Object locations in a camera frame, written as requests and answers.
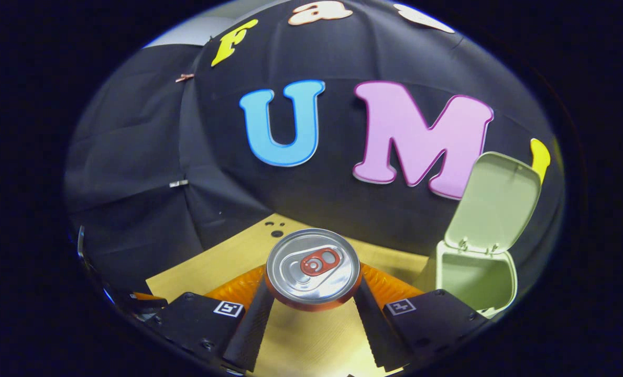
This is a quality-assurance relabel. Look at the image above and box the black backdrop cloth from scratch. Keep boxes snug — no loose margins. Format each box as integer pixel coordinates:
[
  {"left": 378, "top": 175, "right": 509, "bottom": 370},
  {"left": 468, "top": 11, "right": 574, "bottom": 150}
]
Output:
[{"left": 64, "top": 0, "right": 566, "bottom": 315}]

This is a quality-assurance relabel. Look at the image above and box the green desktop garbage bin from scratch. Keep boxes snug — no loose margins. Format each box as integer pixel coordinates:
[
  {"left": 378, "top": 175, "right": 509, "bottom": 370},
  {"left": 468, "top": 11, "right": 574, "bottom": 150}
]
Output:
[{"left": 413, "top": 151, "right": 542, "bottom": 319}]

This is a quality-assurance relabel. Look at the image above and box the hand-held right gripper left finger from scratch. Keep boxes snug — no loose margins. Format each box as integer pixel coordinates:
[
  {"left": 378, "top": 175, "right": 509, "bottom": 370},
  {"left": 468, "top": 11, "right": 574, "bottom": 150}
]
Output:
[{"left": 149, "top": 264, "right": 276, "bottom": 373}]

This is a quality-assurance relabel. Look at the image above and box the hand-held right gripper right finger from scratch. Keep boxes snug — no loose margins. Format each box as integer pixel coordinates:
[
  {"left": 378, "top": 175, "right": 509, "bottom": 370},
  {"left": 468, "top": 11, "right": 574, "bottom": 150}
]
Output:
[{"left": 353, "top": 262, "right": 493, "bottom": 370}]

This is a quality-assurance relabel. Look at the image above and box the red pop can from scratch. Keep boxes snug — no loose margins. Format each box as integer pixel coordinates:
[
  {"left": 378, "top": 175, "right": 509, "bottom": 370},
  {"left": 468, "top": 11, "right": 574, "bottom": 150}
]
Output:
[{"left": 265, "top": 228, "right": 363, "bottom": 313}]

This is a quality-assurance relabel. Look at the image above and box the wooden desktop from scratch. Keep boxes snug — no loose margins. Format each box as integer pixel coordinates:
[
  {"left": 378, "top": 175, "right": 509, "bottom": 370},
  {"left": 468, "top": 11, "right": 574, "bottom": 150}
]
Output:
[{"left": 145, "top": 213, "right": 438, "bottom": 377}]

